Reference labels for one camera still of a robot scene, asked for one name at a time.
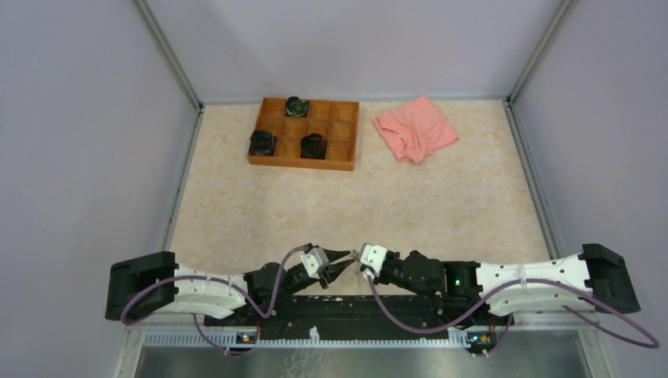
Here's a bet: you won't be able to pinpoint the metal key holder plate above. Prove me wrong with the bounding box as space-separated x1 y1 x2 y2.
351 250 366 280

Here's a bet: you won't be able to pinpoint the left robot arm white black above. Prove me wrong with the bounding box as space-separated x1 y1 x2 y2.
105 244 354 326

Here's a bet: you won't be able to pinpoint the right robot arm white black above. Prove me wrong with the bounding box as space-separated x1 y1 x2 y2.
360 243 640 324

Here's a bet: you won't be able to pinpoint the black rolled belt middle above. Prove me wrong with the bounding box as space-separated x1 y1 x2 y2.
300 133 328 160

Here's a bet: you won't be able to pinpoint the black rolled belt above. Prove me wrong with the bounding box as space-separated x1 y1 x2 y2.
284 96 310 117
300 133 328 160
248 130 277 157

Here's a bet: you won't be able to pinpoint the black rolled belt left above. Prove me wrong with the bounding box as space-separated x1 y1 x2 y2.
248 130 277 157

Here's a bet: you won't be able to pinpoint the orange wooden compartment tray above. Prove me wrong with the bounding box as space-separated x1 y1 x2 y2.
247 97 360 171

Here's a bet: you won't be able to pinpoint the pink folded cloth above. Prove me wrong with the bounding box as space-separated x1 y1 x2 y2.
373 96 459 165

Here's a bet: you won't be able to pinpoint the black rolled belt top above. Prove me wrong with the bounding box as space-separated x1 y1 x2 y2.
284 96 310 117

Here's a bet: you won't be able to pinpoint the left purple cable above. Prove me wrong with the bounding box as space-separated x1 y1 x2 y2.
120 243 314 324

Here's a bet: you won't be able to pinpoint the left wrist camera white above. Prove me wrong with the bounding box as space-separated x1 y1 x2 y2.
301 246 329 279

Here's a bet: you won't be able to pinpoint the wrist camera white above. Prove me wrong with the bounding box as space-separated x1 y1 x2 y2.
358 243 388 279
301 246 329 279

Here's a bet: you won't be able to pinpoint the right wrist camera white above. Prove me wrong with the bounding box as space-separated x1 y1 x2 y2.
358 243 388 279

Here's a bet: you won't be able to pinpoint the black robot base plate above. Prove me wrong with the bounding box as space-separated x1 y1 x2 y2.
204 295 472 341

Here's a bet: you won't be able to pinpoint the white slotted cable duct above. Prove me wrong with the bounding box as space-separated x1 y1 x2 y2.
143 327 470 349

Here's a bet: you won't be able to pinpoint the aluminium frame rails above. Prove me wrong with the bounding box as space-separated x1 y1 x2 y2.
112 1 615 377

